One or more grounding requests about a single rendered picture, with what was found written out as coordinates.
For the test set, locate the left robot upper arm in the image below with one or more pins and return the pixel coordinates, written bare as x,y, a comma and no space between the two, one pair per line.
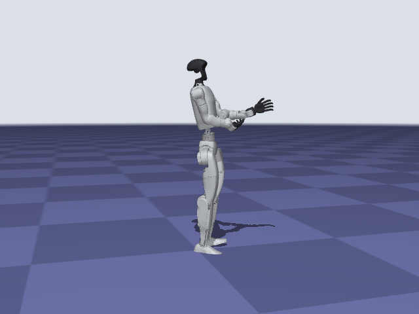
222,113

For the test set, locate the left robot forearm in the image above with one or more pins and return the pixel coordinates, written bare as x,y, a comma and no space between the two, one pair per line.
240,114

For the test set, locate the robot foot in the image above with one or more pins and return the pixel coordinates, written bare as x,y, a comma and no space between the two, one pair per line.
208,249
216,241

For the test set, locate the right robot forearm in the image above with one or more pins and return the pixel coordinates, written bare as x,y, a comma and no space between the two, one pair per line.
220,122

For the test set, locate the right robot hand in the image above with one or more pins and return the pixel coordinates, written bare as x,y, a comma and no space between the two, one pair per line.
238,124

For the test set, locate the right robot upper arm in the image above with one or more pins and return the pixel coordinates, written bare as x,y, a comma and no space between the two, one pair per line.
198,96

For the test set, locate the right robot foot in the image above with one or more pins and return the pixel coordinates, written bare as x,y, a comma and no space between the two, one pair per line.
208,249

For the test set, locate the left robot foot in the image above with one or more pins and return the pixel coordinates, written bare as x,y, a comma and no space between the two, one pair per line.
216,241

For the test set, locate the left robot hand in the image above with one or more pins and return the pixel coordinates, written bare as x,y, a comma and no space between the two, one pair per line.
259,107

